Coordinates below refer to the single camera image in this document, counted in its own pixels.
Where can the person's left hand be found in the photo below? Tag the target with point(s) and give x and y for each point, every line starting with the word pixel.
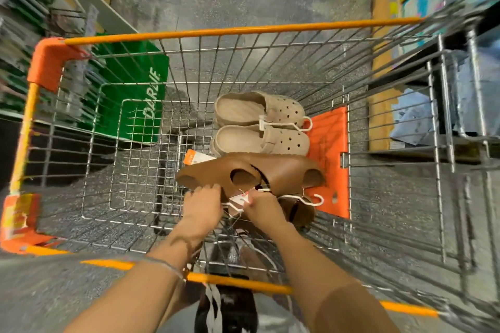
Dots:
pixel 203 211

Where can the flat white garment packets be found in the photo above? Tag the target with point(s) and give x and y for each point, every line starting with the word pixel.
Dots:
pixel 414 122

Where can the orange metal shopping cart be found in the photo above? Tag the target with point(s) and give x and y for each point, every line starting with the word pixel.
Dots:
pixel 328 157

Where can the beige perforated clog pair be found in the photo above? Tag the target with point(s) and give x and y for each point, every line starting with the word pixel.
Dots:
pixel 242 141

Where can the person's right forearm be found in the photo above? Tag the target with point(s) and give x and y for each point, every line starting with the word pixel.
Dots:
pixel 336 290

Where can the white green toothbrush stand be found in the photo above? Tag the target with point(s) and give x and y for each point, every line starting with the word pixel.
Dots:
pixel 129 71

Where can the person's left forearm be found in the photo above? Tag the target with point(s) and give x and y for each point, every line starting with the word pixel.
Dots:
pixel 133 297

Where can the brown slippers pair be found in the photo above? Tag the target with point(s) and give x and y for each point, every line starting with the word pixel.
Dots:
pixel 281 172

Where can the hanging green toothbrush packs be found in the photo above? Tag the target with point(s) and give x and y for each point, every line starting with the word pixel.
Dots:
pixel 27 5

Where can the person's grey printed shirt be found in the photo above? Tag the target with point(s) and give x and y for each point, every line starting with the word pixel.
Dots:
pixel 273 317

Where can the person's right hand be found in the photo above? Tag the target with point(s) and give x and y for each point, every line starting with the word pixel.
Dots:
pixel 265 211

